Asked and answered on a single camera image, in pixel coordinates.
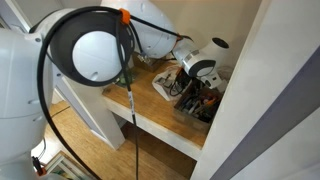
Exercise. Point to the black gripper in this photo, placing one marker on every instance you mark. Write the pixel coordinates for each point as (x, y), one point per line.
(182, 80)

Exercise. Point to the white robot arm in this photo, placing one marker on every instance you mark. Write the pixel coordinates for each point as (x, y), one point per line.
(92, 46)

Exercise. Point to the cardboard box of pens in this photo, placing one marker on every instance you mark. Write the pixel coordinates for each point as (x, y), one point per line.
(195, 115)

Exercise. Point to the orange pen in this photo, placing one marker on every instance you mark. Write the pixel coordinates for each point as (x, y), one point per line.
(210, 102)

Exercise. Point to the white plastic bag with items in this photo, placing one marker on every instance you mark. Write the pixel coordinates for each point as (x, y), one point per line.
(163, 83)

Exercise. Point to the green glass jar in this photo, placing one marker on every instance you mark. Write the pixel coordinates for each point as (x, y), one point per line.
(123, 80)

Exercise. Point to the white framed picture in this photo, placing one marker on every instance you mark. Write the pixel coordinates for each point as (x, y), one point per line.
(61, 164)

